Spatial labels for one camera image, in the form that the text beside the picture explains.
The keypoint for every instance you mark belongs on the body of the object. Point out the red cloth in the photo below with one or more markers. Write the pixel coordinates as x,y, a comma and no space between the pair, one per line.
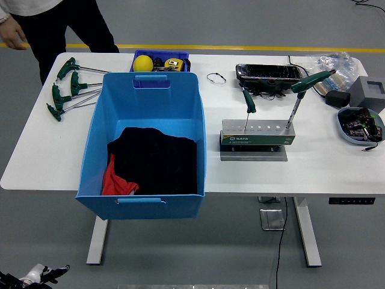
112,183

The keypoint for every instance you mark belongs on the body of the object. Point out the black cloth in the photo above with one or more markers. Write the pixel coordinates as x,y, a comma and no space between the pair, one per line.
156,162

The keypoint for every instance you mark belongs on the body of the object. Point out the yellow tape measure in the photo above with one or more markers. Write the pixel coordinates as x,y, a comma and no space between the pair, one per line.
174,64

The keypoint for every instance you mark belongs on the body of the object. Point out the large light blue plastic box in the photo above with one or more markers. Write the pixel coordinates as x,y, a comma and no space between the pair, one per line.
150,102

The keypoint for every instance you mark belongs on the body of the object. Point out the clear bag of blue parts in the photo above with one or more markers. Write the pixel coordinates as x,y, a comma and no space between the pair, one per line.
334,60

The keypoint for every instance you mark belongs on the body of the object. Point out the bag of resistor strips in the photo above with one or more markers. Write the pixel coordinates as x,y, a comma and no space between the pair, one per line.
328,85

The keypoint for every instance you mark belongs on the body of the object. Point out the yellow ball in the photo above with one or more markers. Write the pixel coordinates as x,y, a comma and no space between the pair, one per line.
143,63

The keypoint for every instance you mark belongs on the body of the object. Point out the black table control panel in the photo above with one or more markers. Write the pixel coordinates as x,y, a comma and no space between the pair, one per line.
352,200

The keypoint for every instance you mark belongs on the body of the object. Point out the person's right hand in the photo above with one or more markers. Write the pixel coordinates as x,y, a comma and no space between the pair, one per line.
12,33

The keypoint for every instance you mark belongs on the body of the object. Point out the grey foam block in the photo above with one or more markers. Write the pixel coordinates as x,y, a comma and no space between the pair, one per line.
359,93

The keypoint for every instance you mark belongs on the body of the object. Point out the white table leg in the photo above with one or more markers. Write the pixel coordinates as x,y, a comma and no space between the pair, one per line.
96,241
306,234

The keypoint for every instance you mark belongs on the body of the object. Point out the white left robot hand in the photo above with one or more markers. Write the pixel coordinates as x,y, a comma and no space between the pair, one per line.
37,271

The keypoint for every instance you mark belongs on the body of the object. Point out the dark electronic parts heap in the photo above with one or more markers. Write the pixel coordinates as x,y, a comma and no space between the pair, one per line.
359,126

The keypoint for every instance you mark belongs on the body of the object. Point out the grey green hex key stand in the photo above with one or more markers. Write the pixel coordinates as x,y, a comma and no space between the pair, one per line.
255,141

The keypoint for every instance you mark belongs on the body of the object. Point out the black power adapter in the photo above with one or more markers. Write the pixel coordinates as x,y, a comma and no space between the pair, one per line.
337,98

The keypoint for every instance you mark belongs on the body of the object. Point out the metal floor plate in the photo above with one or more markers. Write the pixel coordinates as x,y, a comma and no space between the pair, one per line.
272,219

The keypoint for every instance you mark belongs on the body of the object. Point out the black plastic tray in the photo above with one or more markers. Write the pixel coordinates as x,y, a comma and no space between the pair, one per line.
264,75

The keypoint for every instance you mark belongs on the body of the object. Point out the person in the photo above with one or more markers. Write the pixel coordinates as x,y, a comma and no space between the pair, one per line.
84,30

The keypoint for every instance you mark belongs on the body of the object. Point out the light blue bowl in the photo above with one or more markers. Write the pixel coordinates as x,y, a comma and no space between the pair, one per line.
343,132

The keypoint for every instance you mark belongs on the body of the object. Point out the small dark blue bin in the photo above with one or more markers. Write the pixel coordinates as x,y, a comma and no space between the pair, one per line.
162,53

